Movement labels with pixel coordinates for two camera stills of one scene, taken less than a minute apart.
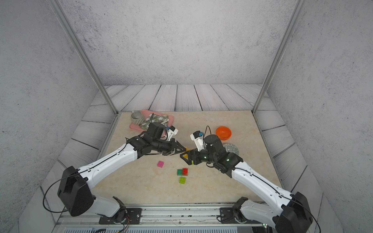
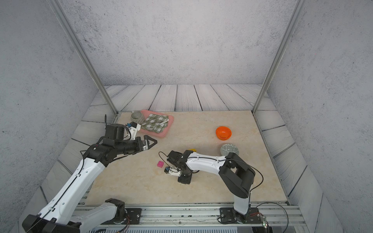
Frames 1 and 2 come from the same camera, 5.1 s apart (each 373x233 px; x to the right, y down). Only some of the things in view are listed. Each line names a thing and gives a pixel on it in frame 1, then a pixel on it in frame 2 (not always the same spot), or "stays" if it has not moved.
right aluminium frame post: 298,8 stays
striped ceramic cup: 137,118 stays
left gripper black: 173,146 to 139,148
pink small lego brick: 160,164 stays
